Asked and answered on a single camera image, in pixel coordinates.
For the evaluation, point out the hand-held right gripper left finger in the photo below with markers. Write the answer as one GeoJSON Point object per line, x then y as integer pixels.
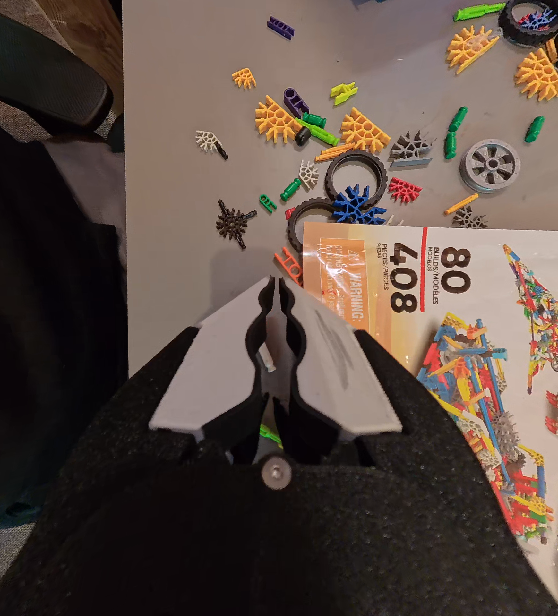
{"type": "Point", "coordinates": [211, 380]}

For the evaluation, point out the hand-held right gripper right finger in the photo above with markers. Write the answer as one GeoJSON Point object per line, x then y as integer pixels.
{"type": "Point", "coordinates": [356, 404]}

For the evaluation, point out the black snowflake connector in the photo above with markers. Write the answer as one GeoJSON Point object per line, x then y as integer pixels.
{"type": "Point", "coordinates": [230, 225]}

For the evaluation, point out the white rod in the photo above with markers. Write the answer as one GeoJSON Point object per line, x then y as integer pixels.
{"type": "Point", "coordinates": [267, 360]}

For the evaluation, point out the lime green connector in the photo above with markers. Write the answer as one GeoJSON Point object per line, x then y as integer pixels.
{"type": "Point", "coordinates": [269, 433]}

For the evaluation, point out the orange ladder piece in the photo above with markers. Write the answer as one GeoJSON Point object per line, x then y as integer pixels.
{"type": "Point", "coordinates": [289, 266]}

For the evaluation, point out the printed toy packaging sheet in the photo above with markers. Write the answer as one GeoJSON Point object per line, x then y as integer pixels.
{"type": "Point", "coordinates": [476, 313]}

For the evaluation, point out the black rubber tire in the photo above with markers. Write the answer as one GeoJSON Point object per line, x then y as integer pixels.
{"type": "Point", "coordinates": [507, 24]}
{"type": "Point", "coordinates": [380, 168]}
{"type": "Point", "coordinates": [294, 224]}

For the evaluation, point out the small green clip connector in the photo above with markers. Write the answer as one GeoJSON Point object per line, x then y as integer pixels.
{"type": "Point", "coordinates": [267, 202]}

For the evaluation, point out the white connector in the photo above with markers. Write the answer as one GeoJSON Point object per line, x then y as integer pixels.
{"type": "Point", "coordinates": [394, 221]}

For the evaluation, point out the blue snowflake connector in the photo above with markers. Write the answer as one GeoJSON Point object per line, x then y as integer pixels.
{"type": "Point", "coordinates": [356, 204]}

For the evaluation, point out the dark green short rod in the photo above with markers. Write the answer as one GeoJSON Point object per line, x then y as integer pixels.
{"type": "Point", "coordinates": [534, 129]}
{"type": "Point", "coordinates": [458, 119]}
{"type": "Point", "coordinates": [314, 119]}
{"type": "Point", "coordinates": [291, 189]}
{"type": "Point", "coordinates": [450, 145]}

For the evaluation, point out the dark grey snowflake connector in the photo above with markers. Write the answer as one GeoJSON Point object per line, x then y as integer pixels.
{"type": "Point", "coordinates": [470, 219]}

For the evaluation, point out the red fan connector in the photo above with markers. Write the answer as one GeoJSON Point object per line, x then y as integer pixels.
{"type": "Point", "coordinates": [404, 190]}

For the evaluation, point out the orange rod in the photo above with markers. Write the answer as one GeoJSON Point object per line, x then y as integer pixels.
{"type": "Point", "coordinates": [551, 50]}
{"type": "Point", "coordinates": [329, 156]}
{"type": "Point", "coordinates": [460, 204]}
{"type": "Point", "coordinates": [344, 148]}

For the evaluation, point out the pale grey fan connector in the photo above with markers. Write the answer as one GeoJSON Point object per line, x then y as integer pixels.
{"type": "Point", "coordinates": [207, 141]}
{"type": "Point", "coordinates": [308, 174]}

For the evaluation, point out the black cylinder spacer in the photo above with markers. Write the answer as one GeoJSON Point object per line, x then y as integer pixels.
{"type": "Point", "coordinates": [302, 137]}

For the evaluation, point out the dark grey fan connector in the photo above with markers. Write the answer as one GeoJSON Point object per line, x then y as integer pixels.
{"type": "Point", "coordinates": [411, 148]}

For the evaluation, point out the yellow fan connector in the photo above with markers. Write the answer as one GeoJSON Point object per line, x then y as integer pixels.
{"type": "Point", "coordinates": [275, 120]}
{"type": "Point", "coordinates": [363, 130]}
{"type": "Point", "coordinates": [541, 74]}
{"type": "Point", "coordinates": [469, 48]}

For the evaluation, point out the lime green rod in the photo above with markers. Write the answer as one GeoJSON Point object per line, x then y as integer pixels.
{"type": "Point", "coordinates": [324, 136]}
{"type": "Point", "coordinates": [478, 11]}

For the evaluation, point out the grey spoked wheel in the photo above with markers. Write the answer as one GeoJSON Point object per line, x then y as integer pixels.
{"type": "Point", "coordinates": [490, 166]}

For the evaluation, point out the purple holed connector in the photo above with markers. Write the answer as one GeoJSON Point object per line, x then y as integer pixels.
{"type": "Point", "coordinates": [295, 100]}

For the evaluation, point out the small yellow connector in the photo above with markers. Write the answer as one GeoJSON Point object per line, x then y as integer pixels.
{"type": "Point", "coordinates": [244, 78]}

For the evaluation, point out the lime yellow clip connector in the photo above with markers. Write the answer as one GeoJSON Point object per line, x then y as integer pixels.
{"type": "Point", "coordinates": [342, 93]}

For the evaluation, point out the black office chair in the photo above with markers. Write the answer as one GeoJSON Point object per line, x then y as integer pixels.
{"type": "Point", "coordinates": [33, 72]}

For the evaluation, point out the purple flat block piece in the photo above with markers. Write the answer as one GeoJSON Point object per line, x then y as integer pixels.
{"type": "Point", "coordinates": [280, 27]}

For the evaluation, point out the small dark blue connector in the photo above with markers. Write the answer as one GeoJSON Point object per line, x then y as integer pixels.
{"type": "Point", "coordinates": [538, 21]}

